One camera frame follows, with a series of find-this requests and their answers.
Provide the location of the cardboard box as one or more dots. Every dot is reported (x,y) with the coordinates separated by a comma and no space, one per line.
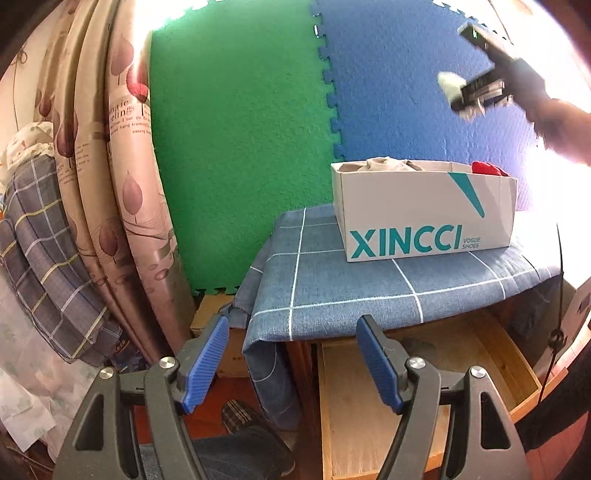
(232,363)

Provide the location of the red underwear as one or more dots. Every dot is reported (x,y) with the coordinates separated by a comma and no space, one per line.
(486,168)

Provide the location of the plaid blue grey blanket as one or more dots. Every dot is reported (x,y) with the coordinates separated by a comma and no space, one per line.
(46,271)

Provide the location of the person's right hand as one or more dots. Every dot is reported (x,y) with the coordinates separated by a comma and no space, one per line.
(564,128)

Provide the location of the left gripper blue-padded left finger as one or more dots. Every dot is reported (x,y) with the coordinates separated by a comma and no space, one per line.
(102,442)

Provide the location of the blue foam mat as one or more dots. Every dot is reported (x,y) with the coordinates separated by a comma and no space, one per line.
(384,59)

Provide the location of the beige garment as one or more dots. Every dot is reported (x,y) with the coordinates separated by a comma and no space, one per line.
(391,164)

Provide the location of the white small garment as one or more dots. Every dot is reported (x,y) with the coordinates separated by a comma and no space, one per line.
(451,84)

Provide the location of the green foam mat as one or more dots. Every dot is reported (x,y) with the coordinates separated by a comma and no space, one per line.
(240,125)

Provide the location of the plaid slipper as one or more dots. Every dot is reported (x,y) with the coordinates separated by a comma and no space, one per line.
(237,416)

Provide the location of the blue checked cloth cover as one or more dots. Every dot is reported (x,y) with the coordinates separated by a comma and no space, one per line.
(300,287)

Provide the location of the beige leaf-print curtain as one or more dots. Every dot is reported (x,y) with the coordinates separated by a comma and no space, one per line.
(94,89)

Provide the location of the white XINCCI shoe box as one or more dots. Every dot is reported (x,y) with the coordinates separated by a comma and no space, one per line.
(393,215)

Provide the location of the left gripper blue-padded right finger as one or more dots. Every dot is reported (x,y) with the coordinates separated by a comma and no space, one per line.
(482,441)

